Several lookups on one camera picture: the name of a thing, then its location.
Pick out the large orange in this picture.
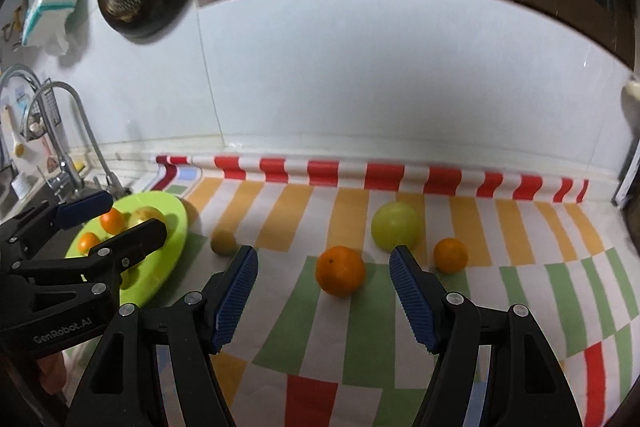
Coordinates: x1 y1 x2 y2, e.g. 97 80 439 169
100 208 126 234

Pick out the chrome gooseneck faucet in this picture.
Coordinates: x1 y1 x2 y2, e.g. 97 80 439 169
22 81 126 200

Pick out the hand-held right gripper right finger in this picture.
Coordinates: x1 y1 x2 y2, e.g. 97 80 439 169
389 244 583 427

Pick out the small orange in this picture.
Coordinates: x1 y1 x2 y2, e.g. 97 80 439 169
433 237 469 274
77 232 101 255

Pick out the wire basket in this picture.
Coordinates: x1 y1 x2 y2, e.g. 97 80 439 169
25 89 63 140

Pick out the white pan handle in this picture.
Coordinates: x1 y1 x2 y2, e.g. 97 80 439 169
622 77 640 108

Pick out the green apple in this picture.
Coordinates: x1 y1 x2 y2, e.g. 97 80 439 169
371 202 422 252

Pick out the person's left hand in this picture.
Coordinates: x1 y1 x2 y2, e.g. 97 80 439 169
30 349 68 395

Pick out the medium orange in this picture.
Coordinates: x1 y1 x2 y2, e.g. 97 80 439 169
315 245 367 298

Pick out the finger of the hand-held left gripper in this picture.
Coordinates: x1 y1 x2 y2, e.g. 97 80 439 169
0 190 115 258
10 218 168 295

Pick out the large yellow-green fruit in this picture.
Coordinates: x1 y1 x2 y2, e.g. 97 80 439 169
125 205 168 233

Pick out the colourful striped cloth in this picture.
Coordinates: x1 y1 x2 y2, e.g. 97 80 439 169
65 154 640 427

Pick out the hanging wooden spoon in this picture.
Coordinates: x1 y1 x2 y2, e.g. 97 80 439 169
2 104 27 158

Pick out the green plate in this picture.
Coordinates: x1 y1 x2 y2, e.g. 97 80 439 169
65 191 189 308

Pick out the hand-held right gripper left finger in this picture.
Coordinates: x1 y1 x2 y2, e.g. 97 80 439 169
67 244 260 427

